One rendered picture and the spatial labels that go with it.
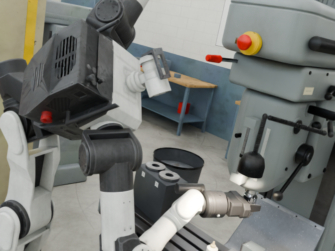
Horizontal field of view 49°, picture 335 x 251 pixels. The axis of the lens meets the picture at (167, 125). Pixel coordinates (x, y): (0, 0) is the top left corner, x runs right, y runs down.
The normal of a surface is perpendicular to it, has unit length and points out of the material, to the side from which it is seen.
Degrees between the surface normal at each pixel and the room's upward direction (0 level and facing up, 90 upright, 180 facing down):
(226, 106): 90
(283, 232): 62
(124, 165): 69
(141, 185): 90
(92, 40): 58
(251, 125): 90
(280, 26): 90
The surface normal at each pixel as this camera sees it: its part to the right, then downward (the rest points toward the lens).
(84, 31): 0.87, -0.25
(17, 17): 0.69, 0.32
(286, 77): -0.69, 0.07
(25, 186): -0.44, 0.17
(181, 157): -0.21, 0.17
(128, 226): 0.68, -0.02
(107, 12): -0.17, -0.28
